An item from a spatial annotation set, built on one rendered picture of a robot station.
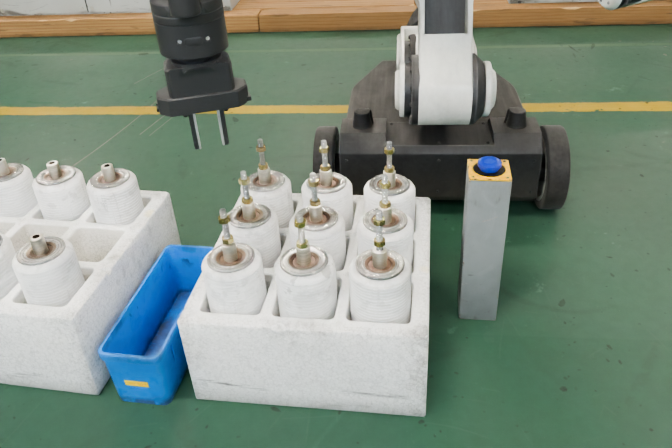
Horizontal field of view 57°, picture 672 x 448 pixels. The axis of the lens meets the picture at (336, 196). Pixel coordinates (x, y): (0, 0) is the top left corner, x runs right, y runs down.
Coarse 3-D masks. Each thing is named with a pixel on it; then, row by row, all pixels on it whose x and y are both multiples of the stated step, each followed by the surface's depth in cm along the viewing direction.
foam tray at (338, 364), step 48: (288, 240) 113; (192, 336) 98; (240, 336) 96; (288, 336) 95; (336, 336) 94; (384, 336) 92; (240, 384) 102; (288, 384) 101; (336, 384) 99; (384, 384) 98
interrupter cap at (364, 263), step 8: (360, 256) 96; (368, 256) 96; (392, 256) 96; (400, 256) 96; (360, 264) 95; (368, 264) 95; (392, 264) 94; (400, 264) 94; (360, 272) 93; (368, 272) 93; (376, 272) 93; (384, 272) 93; (392, 272) 93; (400, 272) 93; (376, 280) 92
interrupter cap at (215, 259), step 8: (216, 248) 100; (240, 248) 100; (248, 248) 100; (208, 256) 98; (216, 256) 98; (240, 256) 98; (248, 256) 98; (208, 264) 96; (216, 264) 96; (224, 264) 96; (232, 264) 96; (240, 264) 96; (248, 264) 96; (224, 272) 95; (232, 272) 95
